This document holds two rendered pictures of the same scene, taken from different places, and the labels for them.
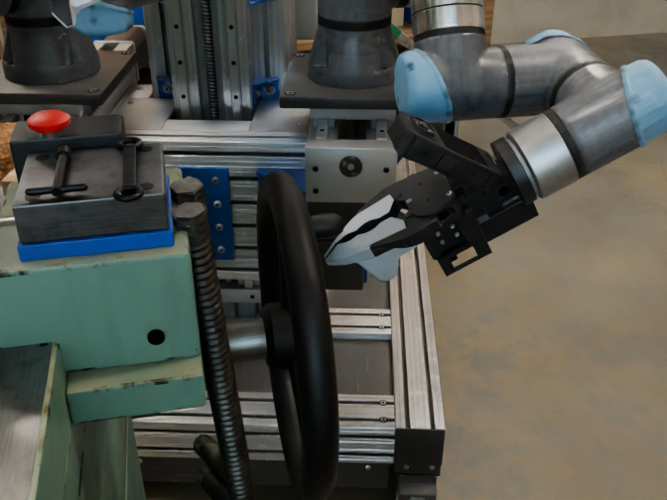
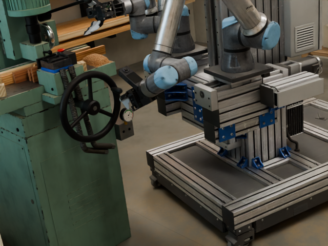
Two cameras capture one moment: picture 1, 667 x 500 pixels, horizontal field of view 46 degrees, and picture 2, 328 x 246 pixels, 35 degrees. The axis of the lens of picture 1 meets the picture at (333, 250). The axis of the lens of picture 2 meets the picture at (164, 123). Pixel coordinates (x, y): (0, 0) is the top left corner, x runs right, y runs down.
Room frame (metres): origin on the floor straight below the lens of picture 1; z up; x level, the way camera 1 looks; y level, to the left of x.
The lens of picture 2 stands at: (-0.16, -1.83, 1.51)
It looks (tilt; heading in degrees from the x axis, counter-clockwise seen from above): 22 degrees down; 61
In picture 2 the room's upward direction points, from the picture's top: 7 degrees counter-clockwise
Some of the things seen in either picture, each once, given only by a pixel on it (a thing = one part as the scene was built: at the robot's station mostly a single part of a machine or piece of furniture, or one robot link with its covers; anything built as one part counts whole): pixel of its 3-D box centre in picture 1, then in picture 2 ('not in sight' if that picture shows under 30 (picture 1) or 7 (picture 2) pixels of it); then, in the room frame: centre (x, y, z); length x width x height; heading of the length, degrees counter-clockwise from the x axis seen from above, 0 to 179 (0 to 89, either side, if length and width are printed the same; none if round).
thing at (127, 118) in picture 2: not in sight; (126, 116); (0.78, 0.22, 0.65); 0.06 x 0.04 x 0.08; 12
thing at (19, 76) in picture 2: not in sight; (39, 70); (0.47, 0.35, 0.92); 0.25 x 0.02 x 0.05; 12
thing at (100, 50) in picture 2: not in sight; (56, 64); (0.56, 0.39, 0.92); 0.54 x 0.02 x 0.04; 12
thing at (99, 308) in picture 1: (100, 265); (61, 77); (0.50, 0.18, 0.91); 0.15 x 0.14 x 0.09; 12
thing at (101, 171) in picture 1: (89, 176); (59, 60); (0.51, 0.17, 0.99); 0.13 x 0.11 x 0.06; 12
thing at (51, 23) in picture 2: not in sight; (45, 33); (0.60, 0.58, 1.02); 0.09 x 0.07 x 0.12; 12
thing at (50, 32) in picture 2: not in sight; (46, 36); (0.58, 0.52, 1.02); 0.12 x 0.03 x 0.12; 102
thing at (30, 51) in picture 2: not in sight; (36, 51); (0.48, 0.39, 0.99); 0.14 x 0.07 x 0.09; 102
